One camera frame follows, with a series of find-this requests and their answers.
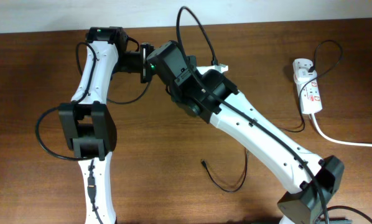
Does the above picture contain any black charging cable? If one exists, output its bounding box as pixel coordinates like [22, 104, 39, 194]
[200, 39, 343, 194]

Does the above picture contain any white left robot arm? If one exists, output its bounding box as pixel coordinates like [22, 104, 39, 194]
[58, 27, 154, 223]

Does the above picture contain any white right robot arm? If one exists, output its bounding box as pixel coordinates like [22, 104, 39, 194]
[146, 40, 345, 223]

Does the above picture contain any white charger plug adapter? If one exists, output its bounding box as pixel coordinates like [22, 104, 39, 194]
[294, 68, 317, 85]

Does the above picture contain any white power strip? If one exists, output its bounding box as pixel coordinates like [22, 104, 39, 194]
[292, 58, 322, 114]

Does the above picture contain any white power strip cord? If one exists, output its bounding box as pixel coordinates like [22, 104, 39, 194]
[309, 113, 372, 149]

